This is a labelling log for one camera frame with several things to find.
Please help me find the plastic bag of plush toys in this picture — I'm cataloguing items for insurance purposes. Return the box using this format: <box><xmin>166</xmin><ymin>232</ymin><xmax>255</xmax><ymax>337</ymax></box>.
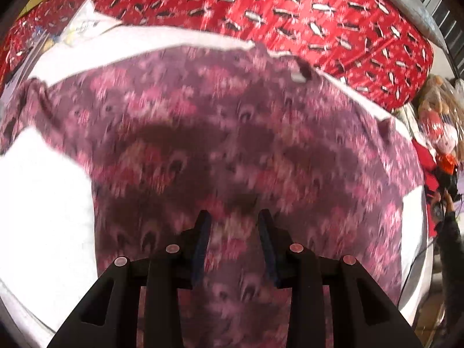
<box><xmin>418</xmin><ymin>75</ymin><xmax>463</xmax><ymax>161</ymax></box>

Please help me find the white plastic bag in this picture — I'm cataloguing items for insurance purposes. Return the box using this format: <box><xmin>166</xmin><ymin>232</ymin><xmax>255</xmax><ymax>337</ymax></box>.
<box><xmin>60</xmin><ymin>0</ymin><xmax>123</xmax><ymax>47</ymax></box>

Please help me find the red blanket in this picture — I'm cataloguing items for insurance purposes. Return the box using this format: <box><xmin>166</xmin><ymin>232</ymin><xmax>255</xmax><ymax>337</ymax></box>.
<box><xmin>411</xmin><ymin>138</ymin><xmax>439</xmax><ymax>238</ymax></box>

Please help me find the black handheld device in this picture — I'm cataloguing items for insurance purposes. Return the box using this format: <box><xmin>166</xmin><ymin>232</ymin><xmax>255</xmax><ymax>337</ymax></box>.
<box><xmin>431</xmin><ymin>166</ymin><xmax>463</xmax><ymax>222</ymax></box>

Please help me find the red penguin print quilt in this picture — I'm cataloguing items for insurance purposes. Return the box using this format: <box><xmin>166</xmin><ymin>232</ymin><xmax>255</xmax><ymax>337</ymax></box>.
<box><xmin>1</xmin><ymin>0</ymin><xmax>434</xmax><ymax>111</ymax></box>

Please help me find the barred window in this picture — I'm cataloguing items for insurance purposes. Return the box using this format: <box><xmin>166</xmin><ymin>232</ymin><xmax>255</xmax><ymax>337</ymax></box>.
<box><xmin>421</xmin><ymin>0</ymin><xmax>463</xmax><ymax>79</ymax></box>

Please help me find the purple pink floral garment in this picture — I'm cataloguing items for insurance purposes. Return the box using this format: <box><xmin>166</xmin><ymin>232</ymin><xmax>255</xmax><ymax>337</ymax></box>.
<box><xmin>1</xmin><ymin>46</ymin><xmax>423</xmax><ymax>347</ymax></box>

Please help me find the person's right hand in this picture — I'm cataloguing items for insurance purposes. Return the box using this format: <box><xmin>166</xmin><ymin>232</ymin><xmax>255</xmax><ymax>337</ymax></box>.
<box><xmin>431</xmin><ymin>190</ymin><xmax>454</xmax><ymax>212</ymax></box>

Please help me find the white quilted bed sheet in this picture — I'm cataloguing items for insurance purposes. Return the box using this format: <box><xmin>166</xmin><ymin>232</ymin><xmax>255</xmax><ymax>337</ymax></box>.
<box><xmin>1</xmin><ymin>26</ymin><xmax>425</xmax><ymax>347</ymax></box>

